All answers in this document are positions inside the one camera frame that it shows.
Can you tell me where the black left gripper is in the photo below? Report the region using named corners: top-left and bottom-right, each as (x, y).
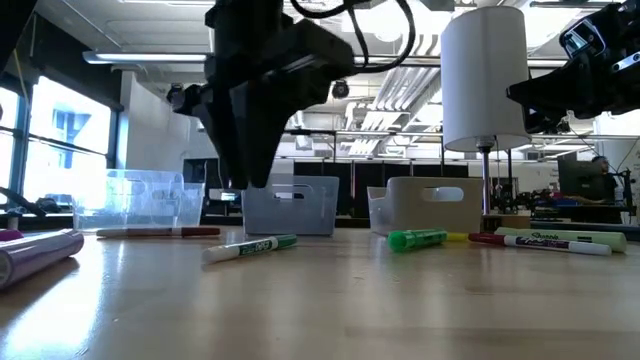
top-left (192, 0), bottom-right (326, 190)

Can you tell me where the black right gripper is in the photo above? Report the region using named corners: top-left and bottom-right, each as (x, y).
top-left (507, 0), bottom-right (640, 135)

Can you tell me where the maroon thin marker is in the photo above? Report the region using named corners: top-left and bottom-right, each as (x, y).
top-left (95, 226), bottom-right (222, 239)

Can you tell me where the green dry-erase marker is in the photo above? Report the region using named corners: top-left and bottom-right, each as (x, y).
top-left (201, 233), bottom-right (298, 265)

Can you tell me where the red dry-erase marker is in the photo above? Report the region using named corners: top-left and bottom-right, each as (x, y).
top-left (468, 232), bottom-right (613, 257)

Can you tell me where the pale green Sharpie highlighter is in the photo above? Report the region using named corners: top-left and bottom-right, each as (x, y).
top-left (494, 226), bottom-right (628, 254)

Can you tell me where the white plastic bin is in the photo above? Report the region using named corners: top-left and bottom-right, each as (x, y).
top-left (366, 175), bottom-right (485, 236)

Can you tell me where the light purple marker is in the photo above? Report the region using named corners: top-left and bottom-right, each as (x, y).
top-left (0, 228), bottom-right (85, 291)

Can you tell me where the black computer monitor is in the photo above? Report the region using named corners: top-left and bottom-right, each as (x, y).
top-left (182, 158), bottom-right (224, 204)
top-left (557, 158), bottom-right (604, 200)

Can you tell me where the person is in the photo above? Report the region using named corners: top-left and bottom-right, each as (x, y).
top-left (589, 154), bottom-right (621, 201)

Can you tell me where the white table lamp wooden base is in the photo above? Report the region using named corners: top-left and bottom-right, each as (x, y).
top-left (439, 5), bottom-right (532, 235)

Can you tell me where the grey translucent plastic bin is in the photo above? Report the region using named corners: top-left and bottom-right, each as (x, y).
top-left (241, 173), bottom-right (340, 237)

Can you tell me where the cluttered office desk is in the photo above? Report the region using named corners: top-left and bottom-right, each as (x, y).
top-left (529, 199), bottom-right (639, 225)

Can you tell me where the ceiling light strip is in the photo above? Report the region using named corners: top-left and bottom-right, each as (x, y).
top-left (82, 49), bottom-right (209, 65)

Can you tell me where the clear plastic bin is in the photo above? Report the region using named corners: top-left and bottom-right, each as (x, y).
top-left (72, 168), bottom-right (206, 232)

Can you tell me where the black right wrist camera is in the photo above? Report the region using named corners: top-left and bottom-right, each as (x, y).
top-left (559, 18), bottom-right (607, 59)

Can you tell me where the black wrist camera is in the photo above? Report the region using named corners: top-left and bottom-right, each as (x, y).
top-left (279, 18), bottom-right (357, 96)
top-left (559, 18), bottom-right (607, 59)

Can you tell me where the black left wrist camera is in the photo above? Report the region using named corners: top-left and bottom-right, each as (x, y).
top-left (279, 18), bottom-right (357, 96)

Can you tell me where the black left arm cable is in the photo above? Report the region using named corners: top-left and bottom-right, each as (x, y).
top-left (289, 0), bottom-right (417, 75)

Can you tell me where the yellow cord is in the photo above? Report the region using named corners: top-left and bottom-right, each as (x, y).
top-left (12, 48), bottom-right (27, 99)

